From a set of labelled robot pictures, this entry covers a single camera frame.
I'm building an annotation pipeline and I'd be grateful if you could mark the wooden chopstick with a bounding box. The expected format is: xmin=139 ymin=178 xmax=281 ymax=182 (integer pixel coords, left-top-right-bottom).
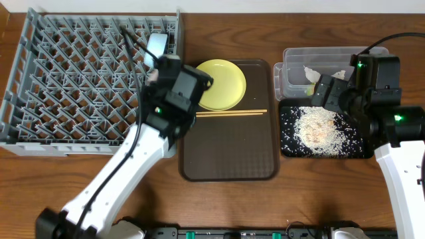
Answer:
xmin=197 ymin=109 xmax=268 ymax=115
xmin=197 ymin=112 xmax=264 ymax=118

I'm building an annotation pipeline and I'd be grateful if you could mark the yellow round plate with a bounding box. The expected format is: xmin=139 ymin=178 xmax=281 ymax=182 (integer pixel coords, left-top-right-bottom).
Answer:
xmin=197 ymin=59 xmax=246 ymax=111

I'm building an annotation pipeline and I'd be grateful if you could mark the light blue bowl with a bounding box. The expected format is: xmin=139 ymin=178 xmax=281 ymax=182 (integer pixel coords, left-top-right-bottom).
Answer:
xmin=143 ymin=33 xmax=168 ymax=68

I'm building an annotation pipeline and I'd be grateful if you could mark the pink white bowl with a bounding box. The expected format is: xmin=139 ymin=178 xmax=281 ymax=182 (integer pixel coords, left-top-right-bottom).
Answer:
xmin=146 ymin=69 xmax=159 ymax=85

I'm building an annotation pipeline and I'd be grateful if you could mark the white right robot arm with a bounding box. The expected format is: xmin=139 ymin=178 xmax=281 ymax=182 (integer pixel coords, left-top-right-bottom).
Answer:
xmin=311 ymin=54 xmax=424 ymax=238

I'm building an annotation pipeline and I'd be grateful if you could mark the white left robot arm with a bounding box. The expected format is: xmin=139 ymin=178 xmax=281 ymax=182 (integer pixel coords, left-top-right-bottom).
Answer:
xmin=35 ymin=54 xmax=213 ymax=239

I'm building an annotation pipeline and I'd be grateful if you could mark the clear plastic waste bin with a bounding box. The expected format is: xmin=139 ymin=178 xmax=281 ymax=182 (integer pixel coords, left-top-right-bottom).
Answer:
xmin=273 ymin=46 xmax=390 ymax=102

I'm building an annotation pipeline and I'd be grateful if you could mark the black waste tray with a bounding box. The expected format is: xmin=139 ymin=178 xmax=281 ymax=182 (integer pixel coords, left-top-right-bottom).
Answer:
xmin=278 ymin=98 xmax=375 ymax=159

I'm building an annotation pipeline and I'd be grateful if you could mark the grey plastic dishwasher rack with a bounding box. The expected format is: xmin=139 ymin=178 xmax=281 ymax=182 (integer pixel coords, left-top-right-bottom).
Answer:
xmin=1 ymin=9 xmax=184 ymax=157

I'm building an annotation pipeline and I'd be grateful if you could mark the crumpled white tissue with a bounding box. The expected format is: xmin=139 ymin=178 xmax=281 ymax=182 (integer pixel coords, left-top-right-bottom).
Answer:
xmin=304 ymin=66 xmax=346 ymax=84

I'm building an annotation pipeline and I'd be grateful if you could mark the spilled rice pile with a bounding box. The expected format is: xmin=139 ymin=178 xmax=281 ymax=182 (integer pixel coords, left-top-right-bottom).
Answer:
xmin=282 ymin=105 xmax=365 ymax=156

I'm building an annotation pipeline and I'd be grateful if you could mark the dark brown serving tray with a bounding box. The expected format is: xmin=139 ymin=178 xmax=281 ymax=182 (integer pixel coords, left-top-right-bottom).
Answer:
xmin=179 ymin=59 xmax=280 ymax=182

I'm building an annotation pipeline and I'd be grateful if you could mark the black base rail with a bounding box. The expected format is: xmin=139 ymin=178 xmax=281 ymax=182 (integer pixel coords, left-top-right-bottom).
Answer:
xmin=145 ymin=226 xmax=399 ymax=239

